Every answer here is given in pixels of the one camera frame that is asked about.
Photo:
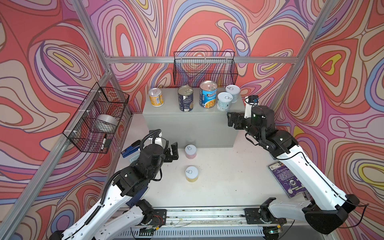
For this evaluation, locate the pale green white can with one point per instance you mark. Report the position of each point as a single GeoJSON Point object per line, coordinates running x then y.
{"type": "Point", "coordinates": [234, 91]}

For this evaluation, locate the black marker pen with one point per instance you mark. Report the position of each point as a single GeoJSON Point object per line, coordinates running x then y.
{"type": "Point", "coordinates": [103, 145]}

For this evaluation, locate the purple packet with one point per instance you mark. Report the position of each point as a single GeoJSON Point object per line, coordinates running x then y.
{"type": "Point", "coordinates": [288, 181]}

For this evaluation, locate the blue black stapler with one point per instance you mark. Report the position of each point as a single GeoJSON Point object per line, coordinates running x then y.
{"type": "Point", "coordinates": [131, 149]}

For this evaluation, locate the grey metal cabinet box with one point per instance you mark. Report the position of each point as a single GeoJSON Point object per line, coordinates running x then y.
{"type": "Point", "coordinates": [204, 128]}

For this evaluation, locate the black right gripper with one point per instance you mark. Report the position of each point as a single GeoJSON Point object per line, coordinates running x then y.
{"type": "Point", "coordinates": [233, 115]}

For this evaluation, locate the black wire basket back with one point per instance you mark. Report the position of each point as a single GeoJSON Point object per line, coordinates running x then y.
{"type": "Point", "coordinates": [194, 67]}

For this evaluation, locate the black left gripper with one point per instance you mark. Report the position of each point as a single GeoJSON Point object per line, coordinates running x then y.
{"type": "Point", "coordinates": [169, 158]}

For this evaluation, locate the dark tomato can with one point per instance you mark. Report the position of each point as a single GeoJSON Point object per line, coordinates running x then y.
{"type": "Point", "coordinates": [186, 98]}

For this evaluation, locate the blue label large can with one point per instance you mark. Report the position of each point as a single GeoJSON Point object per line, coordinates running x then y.
{"type": "Point", "coordinates": [208, 94]}

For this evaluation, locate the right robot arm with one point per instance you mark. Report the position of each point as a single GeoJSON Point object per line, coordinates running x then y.
{"type": "Point", "coordinates": [328, 207]}

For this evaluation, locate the light blue white can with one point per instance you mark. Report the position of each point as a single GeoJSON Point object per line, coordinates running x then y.
{"type": "Point", "coordinates": [224, 101]}

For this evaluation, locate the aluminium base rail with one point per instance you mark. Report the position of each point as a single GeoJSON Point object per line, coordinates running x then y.
{"type": "Point", "coordinates": [202, 223]}

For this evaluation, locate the black wire basket left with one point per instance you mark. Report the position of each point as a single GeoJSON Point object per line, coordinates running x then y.
{"type": "Point", "coordinates": [100, 114]}

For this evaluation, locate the yellow corn can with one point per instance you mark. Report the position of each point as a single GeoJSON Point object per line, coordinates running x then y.
{"type": "Point", "coordinates": [156, 97]}

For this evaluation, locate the white yellow can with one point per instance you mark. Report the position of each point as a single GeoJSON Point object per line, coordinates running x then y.
{"type": "Point", "coordinates": [192, 174]}

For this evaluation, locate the black wire basket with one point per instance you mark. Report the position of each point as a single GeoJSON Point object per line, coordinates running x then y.
{"type": "Point", "coordinates": [100, 114]}
{"type": "Point", "coordinates": [194, 67]}

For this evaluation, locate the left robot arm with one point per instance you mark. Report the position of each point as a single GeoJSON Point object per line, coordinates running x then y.
{"type": "Point", "coordinates": [121, 205]}

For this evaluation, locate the pink white can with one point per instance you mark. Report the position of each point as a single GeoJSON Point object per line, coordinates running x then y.
{"type": "Point", "coordinates": [190, 151]}

